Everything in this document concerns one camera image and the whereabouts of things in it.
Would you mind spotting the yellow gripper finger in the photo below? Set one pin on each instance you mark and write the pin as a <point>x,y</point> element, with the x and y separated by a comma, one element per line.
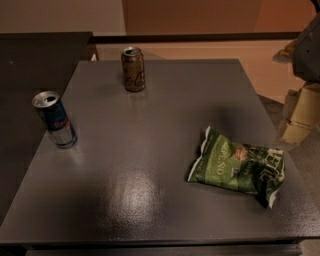
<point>301,113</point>

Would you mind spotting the orange soda can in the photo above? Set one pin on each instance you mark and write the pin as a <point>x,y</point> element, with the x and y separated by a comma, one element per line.
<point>133,69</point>

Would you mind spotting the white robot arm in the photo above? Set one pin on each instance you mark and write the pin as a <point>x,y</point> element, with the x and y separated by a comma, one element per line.
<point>306,56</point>

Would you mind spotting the blue silver redbull can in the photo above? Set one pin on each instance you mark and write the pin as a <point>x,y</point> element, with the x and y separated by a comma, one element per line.
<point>50,107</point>

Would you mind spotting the green jalapeno chips bag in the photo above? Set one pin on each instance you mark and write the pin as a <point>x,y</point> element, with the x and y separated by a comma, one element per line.
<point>255,170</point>

